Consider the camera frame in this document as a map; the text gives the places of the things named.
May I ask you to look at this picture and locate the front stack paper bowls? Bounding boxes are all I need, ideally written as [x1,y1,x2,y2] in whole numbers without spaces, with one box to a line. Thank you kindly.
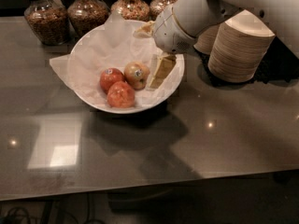
[207,10,275,83]

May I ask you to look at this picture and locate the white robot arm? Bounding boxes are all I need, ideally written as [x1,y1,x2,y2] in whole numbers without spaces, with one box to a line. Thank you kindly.
[148,0,299,83]

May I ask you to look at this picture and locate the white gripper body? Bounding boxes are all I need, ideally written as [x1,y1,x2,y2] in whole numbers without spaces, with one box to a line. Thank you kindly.
[153,5,197,54]

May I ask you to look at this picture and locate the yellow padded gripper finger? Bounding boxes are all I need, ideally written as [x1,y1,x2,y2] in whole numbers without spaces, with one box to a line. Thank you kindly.
[147,53,177,90]
[133,21,155,38]

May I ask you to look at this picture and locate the glass jar dark cereal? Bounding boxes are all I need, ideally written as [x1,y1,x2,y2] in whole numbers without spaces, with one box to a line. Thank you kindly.
[24,0,70,46]

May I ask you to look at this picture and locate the rear stack paper bowls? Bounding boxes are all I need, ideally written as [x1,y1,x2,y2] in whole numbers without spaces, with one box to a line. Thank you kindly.
[194,25,219,55]

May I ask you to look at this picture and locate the glass jar mixed cereal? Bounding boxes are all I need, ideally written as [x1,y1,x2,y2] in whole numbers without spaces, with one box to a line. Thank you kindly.
[111,0,150,21]

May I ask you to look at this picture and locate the white paper liner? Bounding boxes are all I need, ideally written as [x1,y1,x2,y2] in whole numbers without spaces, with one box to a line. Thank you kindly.
[49,12,184,109]

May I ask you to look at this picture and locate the stack paper bowls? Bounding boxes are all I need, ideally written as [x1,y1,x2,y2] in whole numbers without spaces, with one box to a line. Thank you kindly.
[207,10,275,83]
[194,25,219,55]

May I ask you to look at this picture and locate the white bowl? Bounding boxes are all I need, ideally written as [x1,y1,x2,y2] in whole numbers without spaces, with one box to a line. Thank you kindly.
[65,19,186,115]

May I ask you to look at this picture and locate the black mat under bowls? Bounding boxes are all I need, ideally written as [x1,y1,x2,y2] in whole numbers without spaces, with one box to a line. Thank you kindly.
[193,38,299,87]

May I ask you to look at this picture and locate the red apple with sticker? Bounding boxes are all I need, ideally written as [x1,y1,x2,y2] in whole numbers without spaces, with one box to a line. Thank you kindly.
[99,68,125,93]

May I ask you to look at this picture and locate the yellow-green apple with sticker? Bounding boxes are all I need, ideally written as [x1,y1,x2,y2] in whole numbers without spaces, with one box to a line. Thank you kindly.
[124,62,150,90]

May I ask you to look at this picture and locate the red apple front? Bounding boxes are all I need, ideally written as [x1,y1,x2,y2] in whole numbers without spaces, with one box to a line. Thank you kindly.
[107,81,135,108]

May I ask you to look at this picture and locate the glass jar brown cereal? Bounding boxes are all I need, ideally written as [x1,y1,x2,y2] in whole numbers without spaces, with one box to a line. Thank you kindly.
[67,0,109,36]

